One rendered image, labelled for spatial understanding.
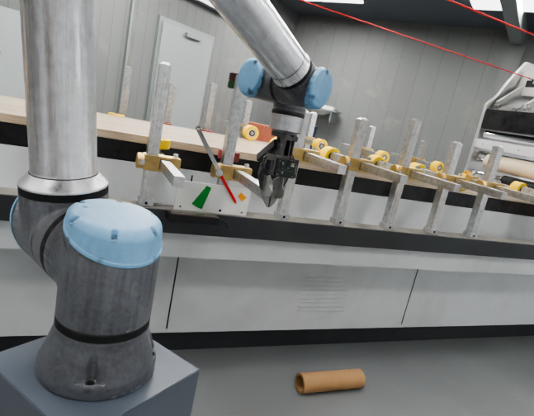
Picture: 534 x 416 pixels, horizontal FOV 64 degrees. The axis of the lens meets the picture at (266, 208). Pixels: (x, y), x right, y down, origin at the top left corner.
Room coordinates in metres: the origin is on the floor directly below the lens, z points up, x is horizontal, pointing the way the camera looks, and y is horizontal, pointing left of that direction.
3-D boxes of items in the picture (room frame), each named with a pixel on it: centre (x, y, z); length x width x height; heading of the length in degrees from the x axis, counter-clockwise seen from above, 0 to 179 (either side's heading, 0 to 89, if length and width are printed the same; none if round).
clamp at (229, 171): (1.46, 0.15, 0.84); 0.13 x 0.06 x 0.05; 115
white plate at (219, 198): (1.42, 0.18, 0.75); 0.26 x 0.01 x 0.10; 115
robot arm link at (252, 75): (1.08, 0.06, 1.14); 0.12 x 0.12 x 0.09; 49
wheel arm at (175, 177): (1.32, 0.34, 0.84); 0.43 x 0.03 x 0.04; 25
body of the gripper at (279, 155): (1.17, -0.01, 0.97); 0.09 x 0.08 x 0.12; 24
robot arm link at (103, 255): (0.65, 0.24, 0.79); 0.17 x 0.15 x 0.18; 49
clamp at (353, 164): (1.67, -0.31, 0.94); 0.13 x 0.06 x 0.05; 115
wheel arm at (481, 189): (1.88, -0.78, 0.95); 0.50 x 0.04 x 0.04; 25
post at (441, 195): (1.87, -0.74, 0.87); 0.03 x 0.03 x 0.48; 25
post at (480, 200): (1.98, -0.97, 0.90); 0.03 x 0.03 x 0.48; 25
